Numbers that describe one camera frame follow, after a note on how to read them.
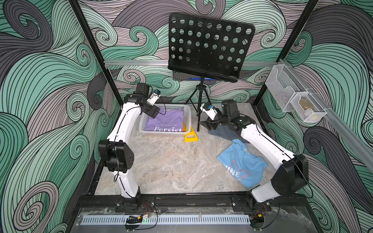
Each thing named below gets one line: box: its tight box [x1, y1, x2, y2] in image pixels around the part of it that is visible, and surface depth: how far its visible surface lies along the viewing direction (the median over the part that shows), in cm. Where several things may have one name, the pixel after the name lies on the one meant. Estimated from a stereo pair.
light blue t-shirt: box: [216, 138, 269, 189], surface depth 87 cm
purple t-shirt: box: [144, 108, 185, 132], surface depth 103 cm
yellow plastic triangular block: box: [184, 126, 199, 143], surface depth 100 cm
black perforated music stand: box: [167, 13, 255, 132], surface depth 68 cm
